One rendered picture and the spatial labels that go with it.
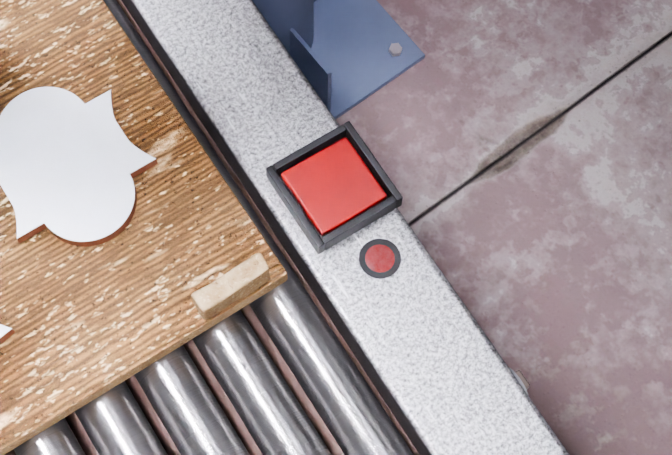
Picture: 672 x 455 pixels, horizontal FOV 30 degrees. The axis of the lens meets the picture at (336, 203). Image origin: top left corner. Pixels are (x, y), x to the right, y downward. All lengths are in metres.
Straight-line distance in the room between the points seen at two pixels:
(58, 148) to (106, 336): 0.15
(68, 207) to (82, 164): 0.04
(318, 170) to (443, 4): 1.18
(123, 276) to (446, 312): 0.24
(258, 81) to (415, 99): 1.03
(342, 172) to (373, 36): 1.11
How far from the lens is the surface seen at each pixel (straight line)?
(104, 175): 0.95
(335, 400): 0.91
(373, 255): 0.95
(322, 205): 0.95
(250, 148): 0.98
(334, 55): 2.04
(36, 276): 0.94
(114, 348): 0.92
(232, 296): 0.90
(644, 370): 1.93
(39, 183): 0.95
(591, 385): 1.90
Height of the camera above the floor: 1.81
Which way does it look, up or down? 68 degrees down
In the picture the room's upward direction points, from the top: 2 degrees clockwise
